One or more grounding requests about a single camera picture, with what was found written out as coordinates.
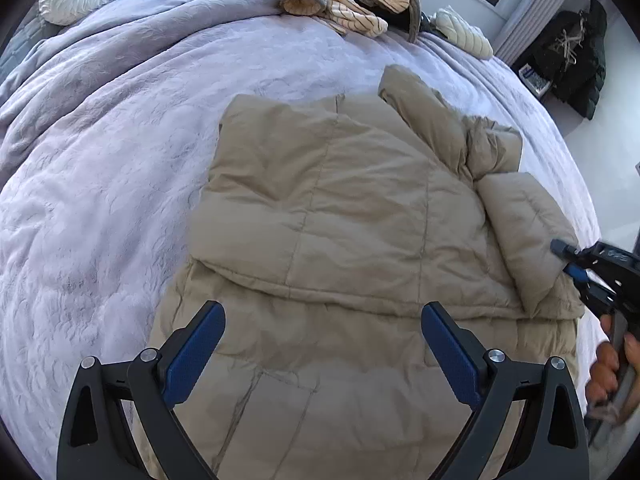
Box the person's right hand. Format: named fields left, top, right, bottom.
left=584, top=312, right=640, bottom=403

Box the white pleated curtain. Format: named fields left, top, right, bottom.
left=492, top=0, right=588, bottom=63

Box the beige puffer jacket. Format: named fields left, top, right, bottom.
left=145, top=64, right=586, bottom=480

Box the lavender plush blanket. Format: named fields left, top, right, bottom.
left=0, top=0, right=603, bottom=480

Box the grey quilted pillow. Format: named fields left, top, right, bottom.
left=0, top=20, right=53, bottom=88

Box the small printed box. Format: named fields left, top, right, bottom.
left=520, top=62, right=549, bottom=97

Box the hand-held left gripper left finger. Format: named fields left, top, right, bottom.
left=56, top=301, right=227, bottom=480

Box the striped beige clothes pile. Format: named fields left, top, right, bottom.
left=274, top=0, right=431, bottom=43

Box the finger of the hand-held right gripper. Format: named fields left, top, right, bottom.
left=550, top=239, right=586, bottom=262
left=562, top=264, right=620, bottom=320

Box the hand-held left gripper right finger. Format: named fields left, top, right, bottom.
left=420, top=301, right=591, bottom=480

